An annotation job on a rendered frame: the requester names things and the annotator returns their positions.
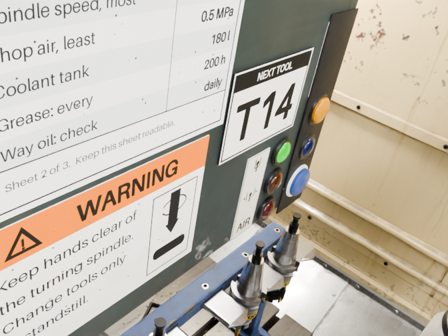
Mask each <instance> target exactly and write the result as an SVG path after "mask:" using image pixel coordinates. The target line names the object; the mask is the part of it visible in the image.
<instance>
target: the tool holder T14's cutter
mask: <svg viewBox="0 0 448 336"><path fill-rule="evenodd" d="M285 293H286V287H283V288H281V289H280V290H277V291H270V292H267V294H266V297H265V300H266V301H268V302H270V303H272V302H273V300H274V301H276V300H278V301H277V302H278V303H279V302H281V301H282V300H283V299H284V296H285Z"/></svg>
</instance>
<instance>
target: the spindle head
mask: <svg viewBox="0 0 448 336"><path fill-rule="evenodd" d="M357 3H358V0H245V2H244V7H243V14H242V18H241V25H240V30H239V36H238V41H237V48H236V52H235V59H234V64H233V70H232V75H231V82H230V86H229V93H228V98H227V104H226V109H225V116H224V120H223V124H221V125H219V126H216V127H214V128H212V129H210V130H208V131H205V132H203V133H201V134H198V135H196V136H194V137H192V138H190V139H187V140H185V141H183V142H180V143H178V144H176V145H174V146H172V147H169V148H167V149H165V150H162V151H160V152H158V153H156V154H154V155H151V156H149V157H147V158H144V159H142V160H140V161H138V162H136V163H133V164H131V165H128V166H126V167H124V168H122V169H120V170H118V171H115V172H113V173H110V174H108V175H106V176H104V177H102V178H100V179H97V180H95V181H92V182H90V183H88V184H86V185H84V186H82V187H79V188H77V189H74V190H72V191H70V192H68V193H66V194H64V195H61V196H59V197H56V198H54V199H52V200H50V201H48V202H45V203H43V204H41V205H38V206H36V207H34V208H32V209H30V210H27V211H25V212H23V213H20V214H18V215H16V216H14V217H12V218H9V219H7V220H5V221H2V222H0V229H2V228H4V227H6V226H8V225H10V224H12V223H14V222H17V221H19V220H21V219H24V218H26V217H28V216H30V215H32V214H34V213H37V212H39V211H41V210H43V209H46V208H48V207H50V206H52V205H54V204H56V203H59V202H61V201H63V200H65V199H68V198H70V197H72V196H74V195H76V194H78V193H81V192H83V191H85V190H88V189H90V188H92V187H94V186H96V185H98V184H100V183H103V182H105V181H107V180H110V179H112V178H114V177H116V176H118V175H120V174H122V173H125V172H127V171H129V170H132V169H134V168H136V167H138V166H140V165H142V164H145V163H147V162H149V161H152V160H154V159H156V158H158V157H160V156H162V155H164V154H167V153H169V152H171V151H174V150H176V149H178V148H180V147H182V146H184V145H186V144H189V143H191V142H193V141H196V140H198V139H200V138H202V137H204V136H206V135H209V144H208V148H207V156H206V161H205V168H204V173H203V181H202V186H201V193H200V198H199V206H198V210H197V218H196V223H195V230H194V235H193V243H192V248H191V251H190V252H189V253H188V254H186V255H185V256H183V257H182V258H180V259H179V260H177V261H176V262H174V263H173V264H172V265H170V266H168V267H167V268H166V269H164V270H162V271H161V272H160V273H158V274H157V275H156V276H154V277H152V278H151V279H150V280H148V281H146V282H145V283H144V284H142V285H141V286H139V287H138V288H136V289H135V290H133V291H132V292H130V293H129V294H128V295H126V296H124V297H123V298H122V299H120V300H118V301H117V302H116V303H114V304H113V305H112V306H110V307H108V308H107V309H106V310H104V311H102V312H101V313H100V314H98V315H97V316H95V317H94V318H92V319H91V320H89V321H88V322H86V323H85V324H84V325H82V326H80V327H79V328H78V329H76V330H74V332H72V333H70V334H69V335H68V336H98V335H100V334H101V333H102V332H104V331H105V330H106V329H108V328H110V326H112V325H114V324H115V323H116V322H118V321H119V320H120V319H122V318H123V317H124V316H126V315H127V314H129V313H130V312H132V311H133V310H134V309H136V308H137V307H138V306H140V305H141V304H143V303H144V302H146V301H147V300H148V299H150V298H151V297H152V296H154V295H155V294H157V293H158V292H160V290H162V289H164V288H165V287H166V286H168V285H169V284H170V283H172V282H174V280H176V279H177V278H179V277H180V276H182V275H183V274H184V273H186V272H187V271H188V270H190V269H191V268H193V267H194V266H196V265H197V264H198V263H200V262H201V261H202V260H204V259H205V258H207V257H208V256H210V255H211V254H212V253H214V252H215V251H216V250H218V249H219V248H220V247H222V246H224V244H226V243H228V242H229V241H230V238H231V232H232V228H233V223H234V219H235V214H236V210H237V205H238V201H239V196H240V192H241V186H242V183H243V177H244V174H245V168H246V164H247V160H248V159H249V158H251V157H252V156H254V155H256V154H258V153H260V152H262V151H264V150H265V149H267V148H269V147H270V148H271V149H270V152H269V157H268V160H267V165H266V168H265V173H264V176H263V181H262V184H261V189H260V193H259V198H258V201H257V206H256V209H255V214H254V217H253V222H252V224H254V223H255V222H257V221H258V220H257V212H258V209H259V207H260V205H261V204H262V202H263V201H264V200H265V199H266V198H267V197H269V196H272V195H273V196H274V197H276V200H277V202H276V205H275V208H276V207H278V204H279V200H280V196H281V192H282V190H283V185H284V182H285V178H286V175H287V171H288V168H289V164H290V161H291V157H292V154H293V150H294V146H295V142H296V140H297V135H298V132H299V128H300V125H301V121H302V118H303V114H304V111H305V107H306V104H307V100H308V96H309V92H310V88H311V84H312V81H313V77H314V74H315V70H316V67H317V63H318V60H319V56H320V52H321V48H322V46H323V41H324V38H325V34H326V31H327V27H328V24H329V21H330V18H331V15H332V14H336V13H340V12H343V11H348V10H351V9H355V8H356V6H357ZM310 47H314V49H313V53H312V56H311V61H310V64H309V68H308V71H307V76H306V78H305V83H304V86H303V90H302V94H301V98H300V101H299V105H298V108H297V112H296V116H295V120H294V123H293V126H292V127H290V128H288V129H286V130H284V131H282V132H281V133H279V134H277V135H275V136H273V137H272V138H270V139H268V140H266V141H264V142H262V143H260V144H258V145H256V146H254V147H252V148H251V149H249V150H247V151H245V152H243V153H242V154H240V155H238V156H236V157H234V158H232V159H230V160H228V161H226V162H224V163H222V164H221V165H218V164H217V162H218V158H219V151H220V147H221V140H222V136H223V129H224V124H225V118H226V113H227V106H228V102H229V95H230V91H231V84H232V80H233V74H234V73H236V72H239V71H242V70H245V69H248V68H251V67H254V66H257V65H260V64H263V63H266V62H269V61H272V60H274V59H278V58H280V57H284V56H286V55H290V54H292V53H296V52H298V51H302V50H304V49H308V48H310ZM284 137H289V138H291V140H292V148H291V151H290V153H289V155H288V157H287V158H286V160H284V162H283V163H282V164H280V165H278V166H275V165H273V164H272V162H271V156H272V153H273V150H274V148H275V146H276V145H277V144H278V142H279V141H280V140H281V139H282V138H284ZM278 167H280V168H282V169H283V171H284V176H283V180H282V182H281V184H280V186H279V187H278V188H277V190H276V191H275V192H274V193H272V194H270V195H267V194H265V193H264V184H265V181H266V179H267V178H268V176H269V174H270V173H271V172H272V171H273V170H274V169H276V168H278Z"/></svg>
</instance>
